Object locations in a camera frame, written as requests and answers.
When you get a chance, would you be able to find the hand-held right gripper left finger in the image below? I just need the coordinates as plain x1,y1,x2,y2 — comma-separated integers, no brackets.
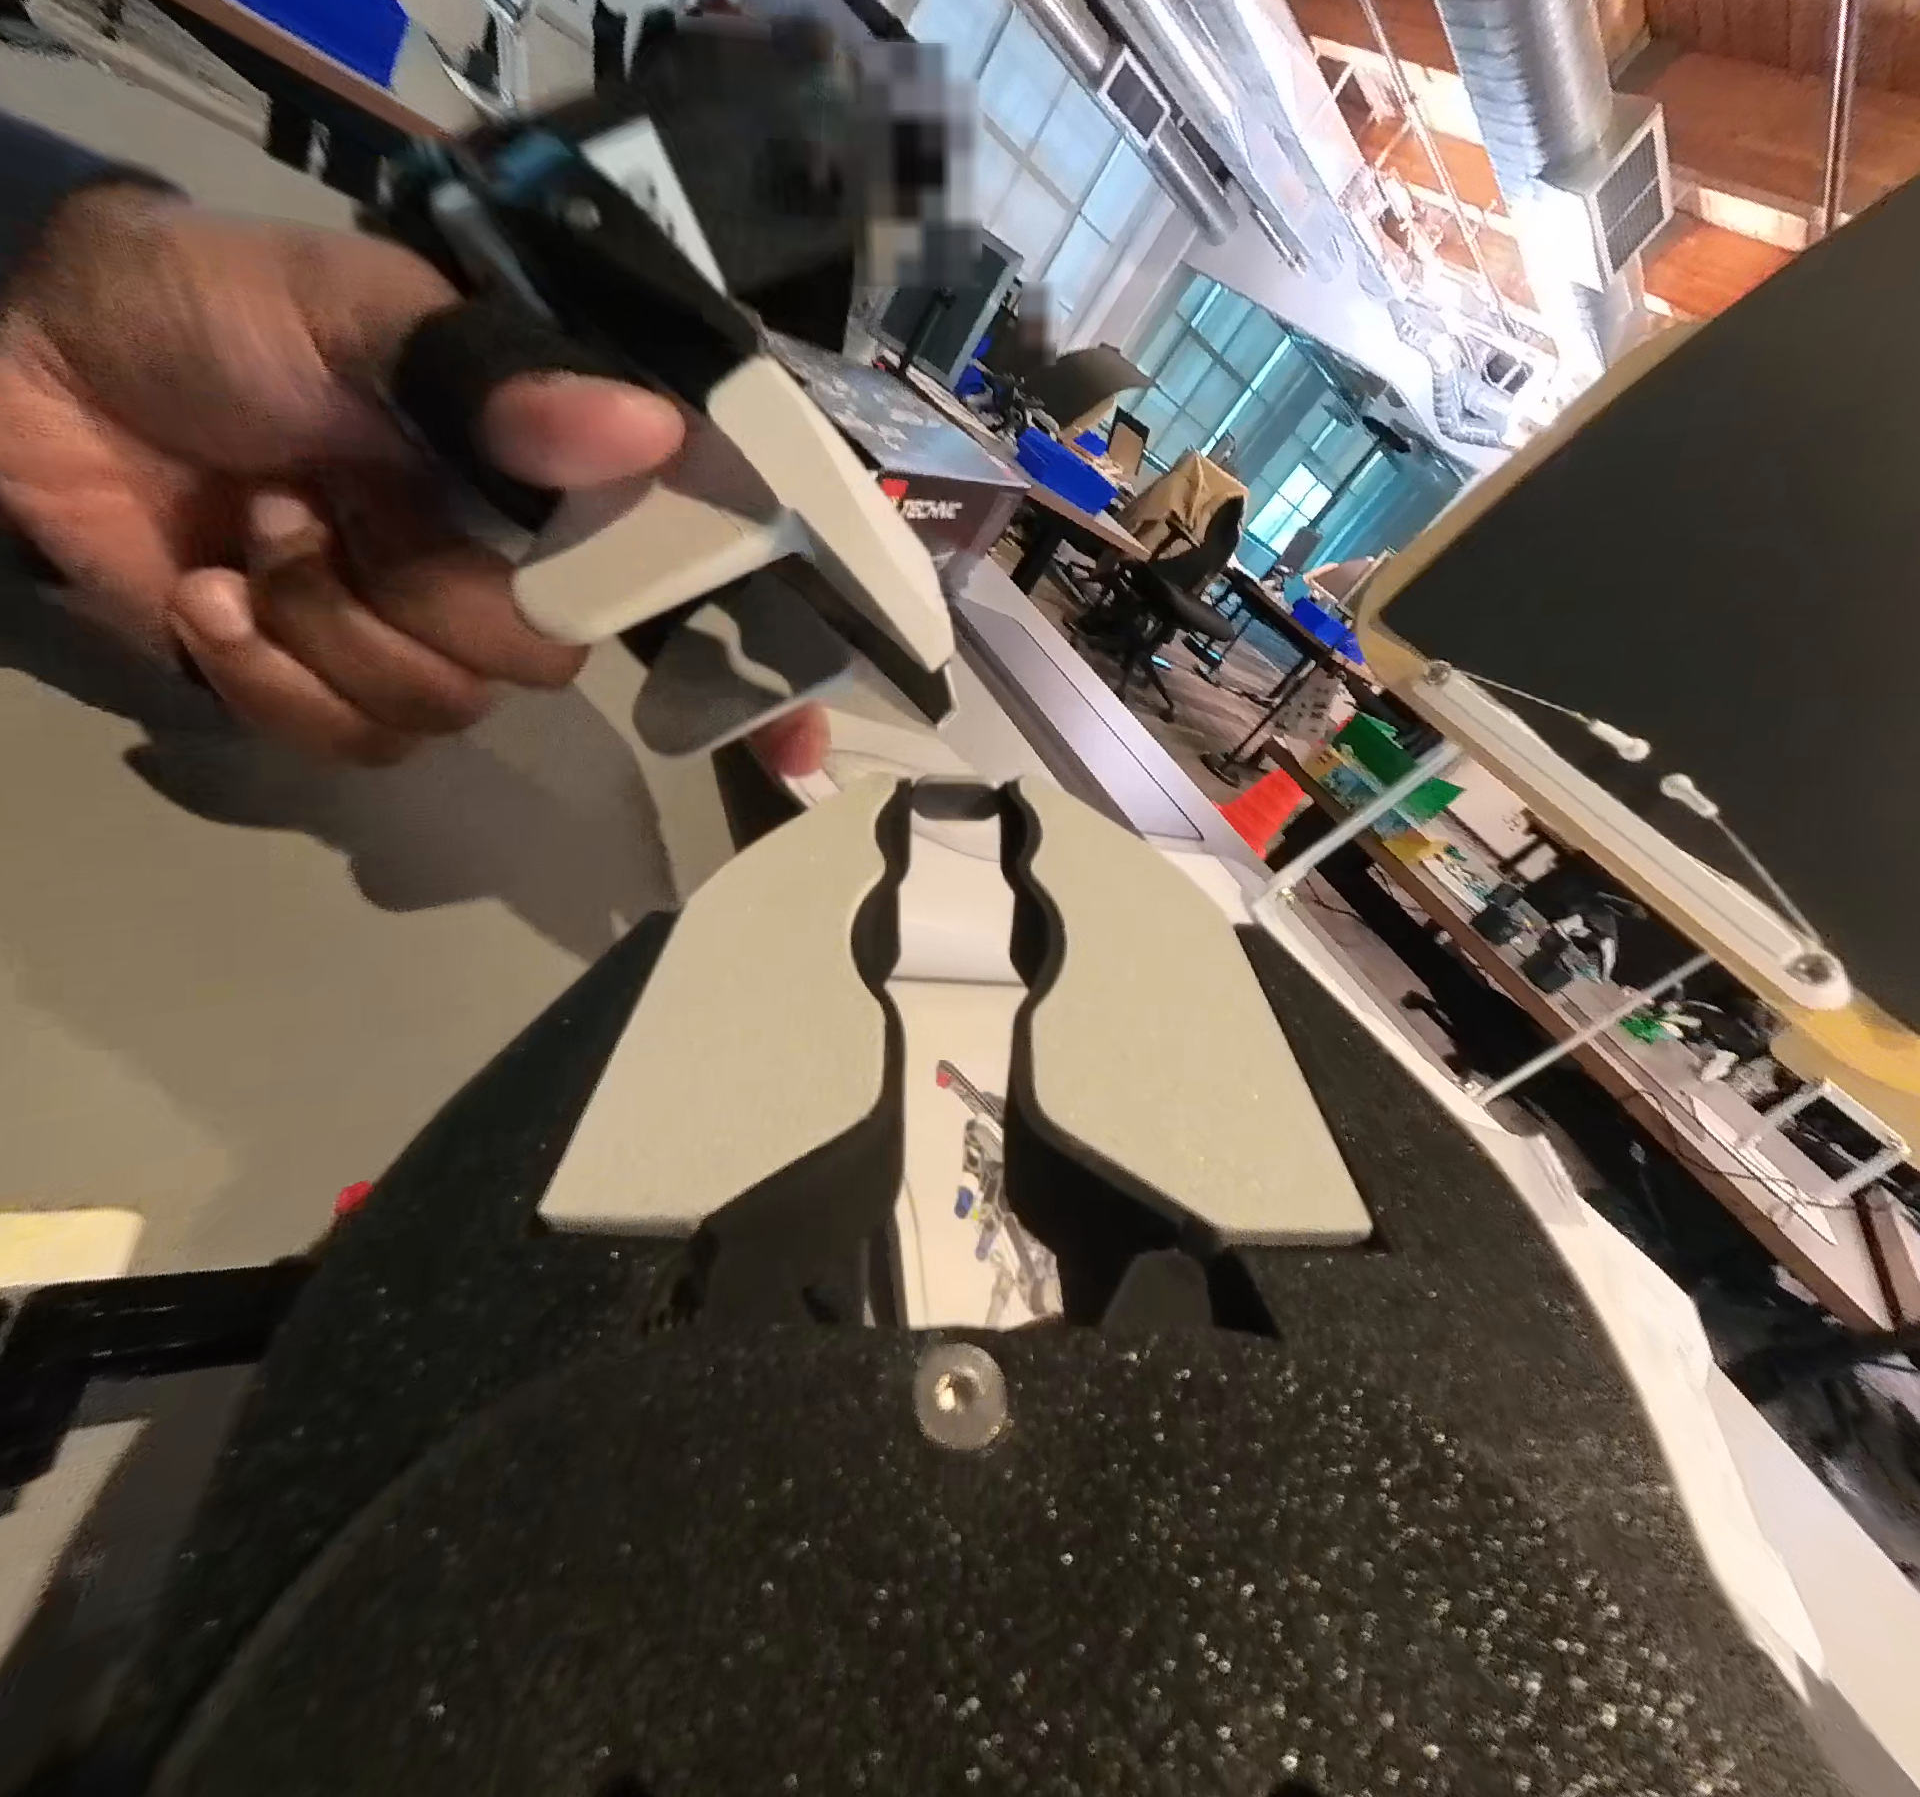
534,777,915,1239

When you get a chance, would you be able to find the large metal ventilation duct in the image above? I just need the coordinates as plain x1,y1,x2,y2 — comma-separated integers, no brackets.
1395,0,1676,290

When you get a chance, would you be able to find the dark computer monitor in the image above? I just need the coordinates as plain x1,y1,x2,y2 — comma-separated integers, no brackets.
881,236,1024,392

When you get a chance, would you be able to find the wooden table with black legs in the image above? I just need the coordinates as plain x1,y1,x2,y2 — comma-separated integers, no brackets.
0,0,453,144

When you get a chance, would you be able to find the person's left hand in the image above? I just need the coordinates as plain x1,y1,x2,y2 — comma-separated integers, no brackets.
0,191,833,780

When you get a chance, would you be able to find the pale yellow flat object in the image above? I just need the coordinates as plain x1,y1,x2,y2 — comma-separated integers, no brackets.
0,1205,146,1291

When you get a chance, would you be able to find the white instruction sheet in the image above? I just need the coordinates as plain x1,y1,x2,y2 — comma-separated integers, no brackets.
885,979,1067,1326

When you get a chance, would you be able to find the small white air vent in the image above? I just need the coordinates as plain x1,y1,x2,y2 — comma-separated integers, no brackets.
1099,45,1175,142

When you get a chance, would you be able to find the red toy baseplate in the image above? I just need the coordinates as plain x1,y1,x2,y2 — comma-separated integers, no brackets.
1217,772,1310,861

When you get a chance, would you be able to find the black bracket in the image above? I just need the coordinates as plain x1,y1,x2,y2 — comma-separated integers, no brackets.
0,1256,320,1491

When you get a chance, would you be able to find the tan jacket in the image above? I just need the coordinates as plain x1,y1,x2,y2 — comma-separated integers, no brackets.
1124,451,1247,561

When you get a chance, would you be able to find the green toy baseplate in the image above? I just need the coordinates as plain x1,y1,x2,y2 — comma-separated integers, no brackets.
1329,713,1465,820

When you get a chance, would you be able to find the black panel board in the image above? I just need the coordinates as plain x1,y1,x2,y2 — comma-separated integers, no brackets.
1358,176,1920,1064

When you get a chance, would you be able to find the clear acrylic rod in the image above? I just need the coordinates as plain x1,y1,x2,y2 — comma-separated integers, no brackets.
1254,740,1468,909
1463,950,1715,1102

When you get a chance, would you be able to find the black toy set box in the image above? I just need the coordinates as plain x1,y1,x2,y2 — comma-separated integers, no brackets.
764,335,1038,571

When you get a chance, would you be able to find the large white air vent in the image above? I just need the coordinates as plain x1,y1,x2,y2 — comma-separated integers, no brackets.
1576,116,1677,286

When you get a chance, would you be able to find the white cable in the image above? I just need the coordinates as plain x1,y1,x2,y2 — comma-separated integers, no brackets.
1440,664,1654,767
1656,772,1826,962

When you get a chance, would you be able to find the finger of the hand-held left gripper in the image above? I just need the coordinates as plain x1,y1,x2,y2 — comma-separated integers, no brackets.
514,357,960,722
630,605,864,760

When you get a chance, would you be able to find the long cluttered wooden table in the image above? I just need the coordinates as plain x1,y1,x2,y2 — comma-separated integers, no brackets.
1260,731,1920,1337

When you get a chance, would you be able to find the black office chair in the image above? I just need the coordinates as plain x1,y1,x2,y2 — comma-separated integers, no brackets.
1081,478,1252,718

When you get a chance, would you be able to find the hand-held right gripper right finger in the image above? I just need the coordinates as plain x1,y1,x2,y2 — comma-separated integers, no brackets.
999,777,1375,1246

